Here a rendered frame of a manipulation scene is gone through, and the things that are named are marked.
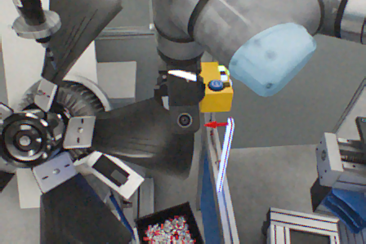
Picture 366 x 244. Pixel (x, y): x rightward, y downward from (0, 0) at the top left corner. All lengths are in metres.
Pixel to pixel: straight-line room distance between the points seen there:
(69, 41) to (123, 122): 0.21
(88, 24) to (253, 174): 1.60
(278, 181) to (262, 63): 1.80
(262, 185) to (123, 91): 1.15
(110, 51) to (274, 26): 1.19
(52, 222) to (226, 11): 0.61
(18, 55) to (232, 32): 0.79
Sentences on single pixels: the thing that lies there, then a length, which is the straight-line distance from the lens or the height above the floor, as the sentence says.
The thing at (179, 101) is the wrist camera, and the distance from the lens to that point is 0.44.
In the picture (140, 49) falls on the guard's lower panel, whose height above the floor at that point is 0.90.
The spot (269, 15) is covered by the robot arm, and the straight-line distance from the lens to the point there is 0.30.
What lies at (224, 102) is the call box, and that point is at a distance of 0.97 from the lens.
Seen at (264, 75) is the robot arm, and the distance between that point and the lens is 0.28.
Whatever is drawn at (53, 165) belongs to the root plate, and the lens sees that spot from 0.76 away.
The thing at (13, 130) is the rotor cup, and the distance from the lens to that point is 0.70.
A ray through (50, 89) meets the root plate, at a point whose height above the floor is 1.27.
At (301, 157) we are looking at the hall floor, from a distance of 2.21.
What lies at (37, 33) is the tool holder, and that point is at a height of 1.46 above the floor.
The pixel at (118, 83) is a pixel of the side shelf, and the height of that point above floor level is 0.86.
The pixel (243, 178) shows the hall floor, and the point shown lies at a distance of 2.01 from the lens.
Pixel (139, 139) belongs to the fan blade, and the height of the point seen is 1.19.
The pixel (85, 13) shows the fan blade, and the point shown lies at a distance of 0.69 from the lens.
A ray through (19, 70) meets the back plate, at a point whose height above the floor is 1.16.
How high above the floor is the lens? 1.72
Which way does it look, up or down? 47 degrees down
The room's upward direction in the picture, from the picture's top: straight up
